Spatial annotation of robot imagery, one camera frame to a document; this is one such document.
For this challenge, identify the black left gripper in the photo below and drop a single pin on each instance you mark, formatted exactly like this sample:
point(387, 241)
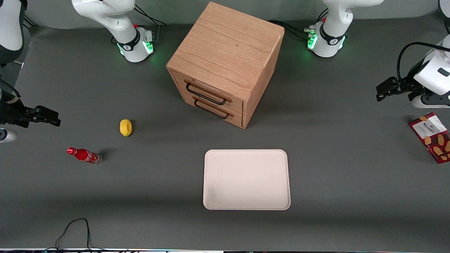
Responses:
point(406, 85)

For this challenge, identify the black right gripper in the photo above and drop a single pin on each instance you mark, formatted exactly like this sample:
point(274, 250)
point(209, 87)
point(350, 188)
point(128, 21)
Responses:
point(10, 114)

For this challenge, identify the red tartan cookie box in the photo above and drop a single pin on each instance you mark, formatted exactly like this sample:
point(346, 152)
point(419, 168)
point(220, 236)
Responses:
point(436, 140)

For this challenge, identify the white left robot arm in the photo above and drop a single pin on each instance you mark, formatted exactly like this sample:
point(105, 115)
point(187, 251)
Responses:
point(330, 38)

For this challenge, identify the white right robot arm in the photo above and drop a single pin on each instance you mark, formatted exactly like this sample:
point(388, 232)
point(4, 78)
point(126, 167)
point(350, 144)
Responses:
point(130, 38)

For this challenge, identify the cream plastic tray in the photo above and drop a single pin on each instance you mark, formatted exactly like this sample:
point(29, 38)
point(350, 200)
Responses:
point(246, 179)

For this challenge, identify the red cola bottle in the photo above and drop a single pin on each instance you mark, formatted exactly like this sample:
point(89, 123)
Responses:
point(84, 154)

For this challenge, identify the yellow lemon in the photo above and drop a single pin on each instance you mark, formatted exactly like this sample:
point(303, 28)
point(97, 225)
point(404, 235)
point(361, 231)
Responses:
point(125, 127)

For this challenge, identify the wooden drawer front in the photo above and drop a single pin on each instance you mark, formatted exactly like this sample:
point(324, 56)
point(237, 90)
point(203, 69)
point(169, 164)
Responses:
point(236, 105)
point(236, 120)

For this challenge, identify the wooden drawer cabinet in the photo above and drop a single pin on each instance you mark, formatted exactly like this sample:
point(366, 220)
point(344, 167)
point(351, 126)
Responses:
point(225, 45)

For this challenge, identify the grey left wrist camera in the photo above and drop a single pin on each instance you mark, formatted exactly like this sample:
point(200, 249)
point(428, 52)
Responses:
point(429, 102)

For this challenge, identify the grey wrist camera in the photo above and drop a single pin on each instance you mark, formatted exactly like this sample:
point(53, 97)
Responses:
point(429, 102)
point(7, 135)

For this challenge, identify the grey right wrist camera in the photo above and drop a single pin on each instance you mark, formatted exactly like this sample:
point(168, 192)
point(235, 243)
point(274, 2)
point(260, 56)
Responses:
point(7, 135)

